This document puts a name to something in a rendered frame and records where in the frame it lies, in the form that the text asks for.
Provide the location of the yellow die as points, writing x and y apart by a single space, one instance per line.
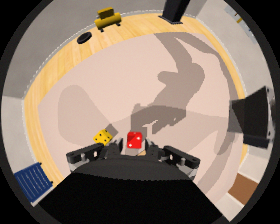
103 136

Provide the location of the tan square mat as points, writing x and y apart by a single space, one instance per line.
142 153

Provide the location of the red die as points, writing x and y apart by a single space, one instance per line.
134 140

